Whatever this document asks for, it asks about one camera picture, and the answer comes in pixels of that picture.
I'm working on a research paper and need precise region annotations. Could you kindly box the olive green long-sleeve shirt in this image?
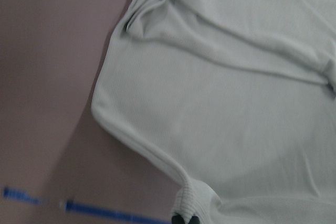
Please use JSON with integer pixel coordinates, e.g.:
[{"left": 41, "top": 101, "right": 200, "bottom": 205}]
[{"left": 91, "top": 0, "right": 335, "bottom": 223}]

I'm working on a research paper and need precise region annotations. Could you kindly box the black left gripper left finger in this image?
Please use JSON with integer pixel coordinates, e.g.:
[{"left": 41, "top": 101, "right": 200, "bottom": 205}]
[{"left": 171, "top": 215, "right": 185, "bottom": 224}]

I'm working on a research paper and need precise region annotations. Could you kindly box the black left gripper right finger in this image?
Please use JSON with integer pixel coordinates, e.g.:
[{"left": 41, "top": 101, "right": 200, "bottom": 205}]
[{"left": 189, "top": 216, "right": 200, "bottom": 224}]

